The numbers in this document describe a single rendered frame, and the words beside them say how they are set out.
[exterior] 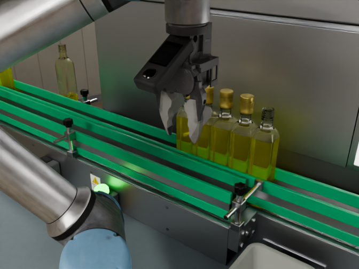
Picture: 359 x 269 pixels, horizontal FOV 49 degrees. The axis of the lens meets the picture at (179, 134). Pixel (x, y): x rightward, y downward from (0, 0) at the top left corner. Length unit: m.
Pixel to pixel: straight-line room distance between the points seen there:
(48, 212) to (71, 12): 0.40
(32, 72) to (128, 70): 2.44
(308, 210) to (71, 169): 0.75
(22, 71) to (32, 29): 3.28
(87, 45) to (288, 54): 3.06
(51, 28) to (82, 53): 3.43
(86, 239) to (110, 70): 0.89
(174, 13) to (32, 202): 0.41
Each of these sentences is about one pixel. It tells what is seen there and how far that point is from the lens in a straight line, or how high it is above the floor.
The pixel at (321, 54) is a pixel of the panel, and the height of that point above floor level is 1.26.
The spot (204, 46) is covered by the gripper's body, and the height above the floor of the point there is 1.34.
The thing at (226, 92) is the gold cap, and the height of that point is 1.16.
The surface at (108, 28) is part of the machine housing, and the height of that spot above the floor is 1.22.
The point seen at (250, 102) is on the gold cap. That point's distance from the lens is 0.97.
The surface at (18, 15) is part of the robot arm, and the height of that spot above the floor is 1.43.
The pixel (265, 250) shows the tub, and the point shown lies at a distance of 1.01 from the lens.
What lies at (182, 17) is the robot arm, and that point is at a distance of 0.65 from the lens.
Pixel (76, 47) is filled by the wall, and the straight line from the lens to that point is 3.91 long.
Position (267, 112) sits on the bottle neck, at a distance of 0.96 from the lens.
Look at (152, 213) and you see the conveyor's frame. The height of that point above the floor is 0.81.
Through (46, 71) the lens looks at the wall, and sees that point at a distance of 3.85.
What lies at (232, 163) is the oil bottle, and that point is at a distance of 1.05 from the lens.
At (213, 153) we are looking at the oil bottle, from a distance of 1.07.
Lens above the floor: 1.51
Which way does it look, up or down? 27 degrees down
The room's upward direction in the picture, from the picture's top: straight up
